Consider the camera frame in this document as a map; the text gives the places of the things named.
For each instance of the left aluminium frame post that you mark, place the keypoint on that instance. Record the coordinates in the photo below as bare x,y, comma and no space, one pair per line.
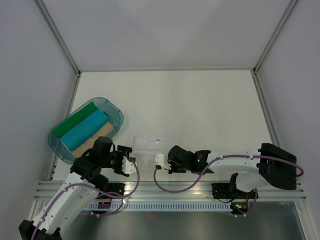
40,4

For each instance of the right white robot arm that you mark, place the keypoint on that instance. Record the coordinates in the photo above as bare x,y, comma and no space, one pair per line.
267,166

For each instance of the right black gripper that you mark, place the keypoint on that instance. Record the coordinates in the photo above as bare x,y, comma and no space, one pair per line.
173,169

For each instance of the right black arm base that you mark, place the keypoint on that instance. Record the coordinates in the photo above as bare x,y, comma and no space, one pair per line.
221,191

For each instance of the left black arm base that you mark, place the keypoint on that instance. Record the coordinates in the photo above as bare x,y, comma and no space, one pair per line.
115,189

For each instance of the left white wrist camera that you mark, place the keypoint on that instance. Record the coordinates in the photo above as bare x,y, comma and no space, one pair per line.
128,166

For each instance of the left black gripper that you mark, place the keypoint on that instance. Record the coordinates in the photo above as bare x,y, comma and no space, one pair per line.
124,152

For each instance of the aluminium frame post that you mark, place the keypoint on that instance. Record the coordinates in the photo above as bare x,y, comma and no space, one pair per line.
40,4
276,32

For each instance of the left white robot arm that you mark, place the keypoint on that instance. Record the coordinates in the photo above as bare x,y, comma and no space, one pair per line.
83,184

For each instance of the white t shirt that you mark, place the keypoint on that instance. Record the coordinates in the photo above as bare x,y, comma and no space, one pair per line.
146,147

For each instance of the white slotted cable duct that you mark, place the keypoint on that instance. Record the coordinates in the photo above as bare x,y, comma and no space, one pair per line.
175,206

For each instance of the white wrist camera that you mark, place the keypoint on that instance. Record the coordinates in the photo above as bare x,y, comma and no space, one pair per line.
161,161
128,166

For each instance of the rolled blue t shirt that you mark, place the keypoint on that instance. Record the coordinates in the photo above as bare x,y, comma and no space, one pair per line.
84,130

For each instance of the right aluminium frame post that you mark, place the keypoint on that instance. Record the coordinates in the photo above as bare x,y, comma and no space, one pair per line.
276,32

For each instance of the rolled green t shirt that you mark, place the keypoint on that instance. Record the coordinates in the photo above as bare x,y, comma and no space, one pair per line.
74,119

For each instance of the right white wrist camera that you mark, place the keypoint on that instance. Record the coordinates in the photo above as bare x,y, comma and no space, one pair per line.
161,161

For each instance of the teal translucent plastic bin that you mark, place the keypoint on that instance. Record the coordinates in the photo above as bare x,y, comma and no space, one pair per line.
109,129

